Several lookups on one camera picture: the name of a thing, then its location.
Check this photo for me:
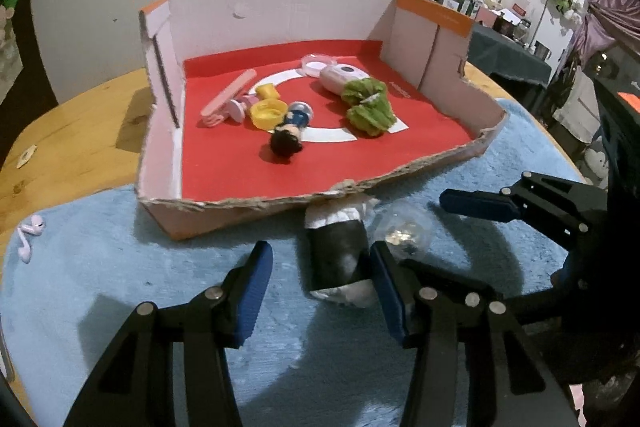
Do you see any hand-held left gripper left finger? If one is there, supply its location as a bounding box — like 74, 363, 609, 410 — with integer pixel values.
62, 240, 274, 427

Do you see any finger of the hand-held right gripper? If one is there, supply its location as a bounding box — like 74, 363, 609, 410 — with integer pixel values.
403, 259, 569, 328
439, 171, 609, 254

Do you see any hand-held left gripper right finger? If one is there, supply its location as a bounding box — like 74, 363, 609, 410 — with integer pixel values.
368, 240, 583, 427

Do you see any black and white plush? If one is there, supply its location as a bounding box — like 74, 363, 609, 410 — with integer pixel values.
302, 194, 381, 308

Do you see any clear plastic capsule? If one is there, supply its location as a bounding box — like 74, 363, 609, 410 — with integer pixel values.
372, 202, 436, 258

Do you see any orange cardboard box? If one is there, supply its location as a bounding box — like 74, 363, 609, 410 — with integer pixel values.
135, 0, 511, 242

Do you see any black-haired doll figure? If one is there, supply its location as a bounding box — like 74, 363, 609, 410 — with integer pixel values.
269, 101, 315, 164

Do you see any yellow bottle cap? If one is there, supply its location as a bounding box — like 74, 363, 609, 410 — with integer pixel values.
249, 99, 289, 131

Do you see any pink round device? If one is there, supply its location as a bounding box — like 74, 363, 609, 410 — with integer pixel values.
318, 63, 371, 96

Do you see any pink clothespin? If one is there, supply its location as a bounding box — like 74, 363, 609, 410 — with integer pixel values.
200, 69, 261, 128

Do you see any clear plastic lid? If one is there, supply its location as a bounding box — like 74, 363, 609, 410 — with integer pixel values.
301, 53, 333, 76

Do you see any white plush toy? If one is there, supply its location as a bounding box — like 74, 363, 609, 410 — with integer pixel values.
582, 139, 608, 180

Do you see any blue fluffy towel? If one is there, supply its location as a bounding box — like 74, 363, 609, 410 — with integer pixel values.
0, 99, 608, 427

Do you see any purple curtain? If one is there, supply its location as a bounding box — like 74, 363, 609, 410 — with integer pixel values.
567, 0, 640, 72

